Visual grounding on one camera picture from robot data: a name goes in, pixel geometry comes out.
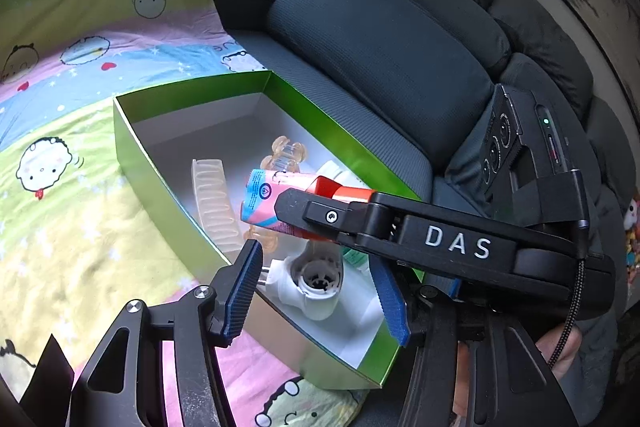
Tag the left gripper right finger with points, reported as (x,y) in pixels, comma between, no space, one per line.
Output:
(511,384)

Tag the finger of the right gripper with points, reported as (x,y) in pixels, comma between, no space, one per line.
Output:
(447,242)

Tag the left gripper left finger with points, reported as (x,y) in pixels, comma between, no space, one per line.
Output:
(122,382)

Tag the plain white pill bottle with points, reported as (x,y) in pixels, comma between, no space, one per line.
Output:
(342,175)

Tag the clear rectangular hair claw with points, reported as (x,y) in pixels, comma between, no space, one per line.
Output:
(215,213)

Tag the white plug-in device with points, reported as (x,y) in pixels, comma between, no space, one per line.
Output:
(310,281)

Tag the orange translucent hair claw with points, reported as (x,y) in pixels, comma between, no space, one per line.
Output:
(286,155)

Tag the pink bottle orange cap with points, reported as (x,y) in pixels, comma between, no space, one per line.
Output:
(299,204)

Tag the small white bottle green label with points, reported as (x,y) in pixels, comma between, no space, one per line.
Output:
(355,258)

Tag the plush toy pile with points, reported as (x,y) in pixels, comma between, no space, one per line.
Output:
(632,231)

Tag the dark grey sofa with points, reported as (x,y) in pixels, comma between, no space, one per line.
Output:
(412,79)

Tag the green cardboard box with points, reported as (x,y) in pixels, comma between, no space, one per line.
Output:
(234,118)

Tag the colourful cartoon bed sheet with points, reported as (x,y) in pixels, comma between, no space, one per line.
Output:
(75,240)

